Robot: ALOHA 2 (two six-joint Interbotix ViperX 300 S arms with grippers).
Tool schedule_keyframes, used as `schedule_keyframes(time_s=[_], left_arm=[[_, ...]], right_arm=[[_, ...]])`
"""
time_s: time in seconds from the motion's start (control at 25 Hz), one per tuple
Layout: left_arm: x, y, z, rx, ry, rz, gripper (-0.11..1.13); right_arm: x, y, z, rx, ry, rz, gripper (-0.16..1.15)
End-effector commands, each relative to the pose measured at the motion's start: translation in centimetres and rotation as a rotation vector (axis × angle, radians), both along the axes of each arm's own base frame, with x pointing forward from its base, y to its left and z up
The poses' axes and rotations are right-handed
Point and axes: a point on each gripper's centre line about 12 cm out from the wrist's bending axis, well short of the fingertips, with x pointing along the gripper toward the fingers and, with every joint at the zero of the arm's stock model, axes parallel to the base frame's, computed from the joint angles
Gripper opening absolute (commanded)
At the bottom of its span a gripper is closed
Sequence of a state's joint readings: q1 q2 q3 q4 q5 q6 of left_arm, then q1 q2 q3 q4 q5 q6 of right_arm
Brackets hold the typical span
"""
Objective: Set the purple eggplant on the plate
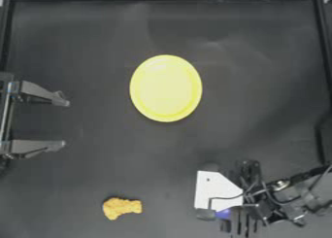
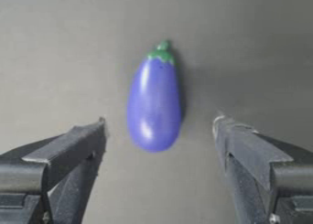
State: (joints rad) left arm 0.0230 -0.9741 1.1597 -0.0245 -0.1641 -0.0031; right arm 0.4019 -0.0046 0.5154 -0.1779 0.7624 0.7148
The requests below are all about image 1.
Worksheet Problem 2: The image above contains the purple toy eggplant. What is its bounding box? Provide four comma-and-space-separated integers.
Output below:
216, 208, 234, 219

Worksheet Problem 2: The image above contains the yellow round plate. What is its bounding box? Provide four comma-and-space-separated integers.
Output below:
128, 54, 204, 123

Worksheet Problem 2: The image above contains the golden fried chicken toy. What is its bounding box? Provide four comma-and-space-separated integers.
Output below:
102, 196, 144, 221

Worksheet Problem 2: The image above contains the black camera cable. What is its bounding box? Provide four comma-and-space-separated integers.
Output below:
208, 183, 264, 211

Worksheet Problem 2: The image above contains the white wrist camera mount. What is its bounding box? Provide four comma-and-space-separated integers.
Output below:
194, 170, 246, 213

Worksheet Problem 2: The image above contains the black frame side rail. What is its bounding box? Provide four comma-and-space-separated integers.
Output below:
0, 0, 12, 71

